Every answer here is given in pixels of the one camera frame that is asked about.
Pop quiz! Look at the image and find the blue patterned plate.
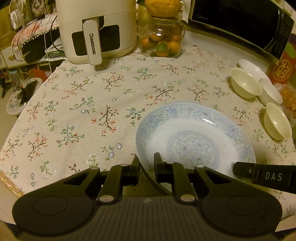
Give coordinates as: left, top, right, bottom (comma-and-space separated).
135, 101, 256, 178

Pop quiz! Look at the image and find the cream bowl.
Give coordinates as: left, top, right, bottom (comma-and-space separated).
263, 102, 292, 141
230, 67, 263, 99

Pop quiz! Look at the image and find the white plate with swirls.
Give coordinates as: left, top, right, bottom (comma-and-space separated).
238, 59, 270, 81

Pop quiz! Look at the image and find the white bowl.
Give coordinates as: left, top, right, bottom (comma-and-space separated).
258, 78, 283, 105

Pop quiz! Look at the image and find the floral tablecloth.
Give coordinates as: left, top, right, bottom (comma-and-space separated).
1, 43, 295, 196

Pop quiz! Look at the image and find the plastic bag of kumquats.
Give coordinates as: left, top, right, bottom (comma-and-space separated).
274, 83, 296, 128

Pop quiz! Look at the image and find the red gift box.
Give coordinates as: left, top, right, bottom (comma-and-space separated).
267, 34, 295, 84

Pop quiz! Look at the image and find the glass jar of oranges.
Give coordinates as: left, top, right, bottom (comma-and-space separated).
137, 16, 186, 58

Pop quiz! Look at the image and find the white air fryer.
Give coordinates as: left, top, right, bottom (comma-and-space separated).
56, 0, 137, 66

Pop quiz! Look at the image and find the black microwave oven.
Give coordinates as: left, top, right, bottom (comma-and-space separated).
189, 0, 294, 60

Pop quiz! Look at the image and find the large pomelo with leaves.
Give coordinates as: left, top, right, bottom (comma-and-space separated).
144, 0, 181, 19

